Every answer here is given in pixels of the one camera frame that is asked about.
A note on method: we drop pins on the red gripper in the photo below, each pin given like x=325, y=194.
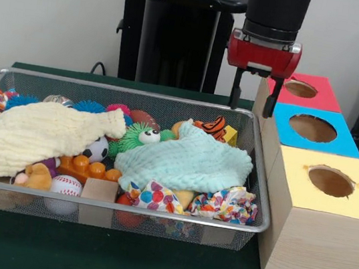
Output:
x=262, y=57

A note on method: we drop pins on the cream muslin cloth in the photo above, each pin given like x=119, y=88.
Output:
x=30, y=136

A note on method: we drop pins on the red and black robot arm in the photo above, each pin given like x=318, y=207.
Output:
x=276, y=7

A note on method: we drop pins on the wooden box with three holes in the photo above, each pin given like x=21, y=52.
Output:
x=311, y=249

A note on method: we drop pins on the orange tiger plush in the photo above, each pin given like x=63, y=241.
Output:
x=214, y=128

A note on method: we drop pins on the mint green muslin cloth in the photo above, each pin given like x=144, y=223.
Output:
x=188, y=163

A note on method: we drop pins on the crumpled confetti print paper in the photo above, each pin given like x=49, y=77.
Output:
x=223, y=202

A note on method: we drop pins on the green spiky toy with eyes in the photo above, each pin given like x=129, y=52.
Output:
x=131, y=137

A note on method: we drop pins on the crumpled polka dot paper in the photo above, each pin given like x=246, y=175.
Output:
x=153, y=198

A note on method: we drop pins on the orange toy building brick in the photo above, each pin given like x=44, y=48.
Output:
x=79, y=168

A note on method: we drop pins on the white baseball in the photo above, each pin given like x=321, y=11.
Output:
x=66, y=186

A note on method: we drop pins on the brown plush animal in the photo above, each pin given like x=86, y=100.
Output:
x=37, y=179

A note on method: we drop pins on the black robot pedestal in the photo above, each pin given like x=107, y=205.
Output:
x=175, y=46

